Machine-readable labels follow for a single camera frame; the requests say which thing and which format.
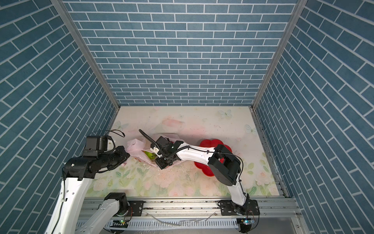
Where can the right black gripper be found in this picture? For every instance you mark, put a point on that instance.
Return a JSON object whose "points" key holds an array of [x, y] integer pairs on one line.
{"points": [[159, 164]]}

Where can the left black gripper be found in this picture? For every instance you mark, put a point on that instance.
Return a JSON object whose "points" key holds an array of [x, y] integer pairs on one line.
{"points": [[123, 155]]}

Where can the pink plastic bag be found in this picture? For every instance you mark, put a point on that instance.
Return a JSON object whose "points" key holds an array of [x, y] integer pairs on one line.
{"points": [[136, 148]]}

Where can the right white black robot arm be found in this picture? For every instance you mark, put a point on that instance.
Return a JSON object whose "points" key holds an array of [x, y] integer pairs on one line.
{"points": [[225, 166]]}

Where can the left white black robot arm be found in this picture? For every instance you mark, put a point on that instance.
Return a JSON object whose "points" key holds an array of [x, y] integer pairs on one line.
{"points": [[77, 176]]}

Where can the green fake fruit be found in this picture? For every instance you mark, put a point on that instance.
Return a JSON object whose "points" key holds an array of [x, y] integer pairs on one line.
{"points": [[152, 156]]}

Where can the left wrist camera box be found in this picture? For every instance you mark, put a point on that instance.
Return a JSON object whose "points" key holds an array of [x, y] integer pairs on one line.
{"points": [[98, 145]]}

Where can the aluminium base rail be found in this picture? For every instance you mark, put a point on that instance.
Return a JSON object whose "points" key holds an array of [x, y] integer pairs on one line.
{"points": [[209, 215]]}

